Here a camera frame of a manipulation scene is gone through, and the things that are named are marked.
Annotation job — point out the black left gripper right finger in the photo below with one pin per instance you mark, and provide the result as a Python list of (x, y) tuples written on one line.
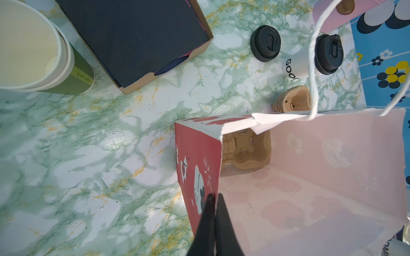
[(226, 240)]

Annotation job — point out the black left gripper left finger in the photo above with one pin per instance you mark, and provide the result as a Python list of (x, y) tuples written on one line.
[(204, 240)]

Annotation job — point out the brown pulp cup carrier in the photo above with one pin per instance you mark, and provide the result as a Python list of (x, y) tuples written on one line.
[(296, 99), (246, 150)]

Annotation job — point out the red white paper gift bag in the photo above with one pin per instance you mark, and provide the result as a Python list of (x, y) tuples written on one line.
[(335, 184)]

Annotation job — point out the black plastic cup lids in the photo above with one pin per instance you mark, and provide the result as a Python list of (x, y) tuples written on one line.
[(265, 43)]

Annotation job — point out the white paper coffee cup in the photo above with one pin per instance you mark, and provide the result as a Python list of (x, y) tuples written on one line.
[(329, 56)]

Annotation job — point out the white green paper cup stack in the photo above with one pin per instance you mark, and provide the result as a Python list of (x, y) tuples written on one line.
[(37, 56)]

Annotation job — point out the pink cup straw holder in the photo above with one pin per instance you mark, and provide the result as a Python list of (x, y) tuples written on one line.
[(345, 11)]

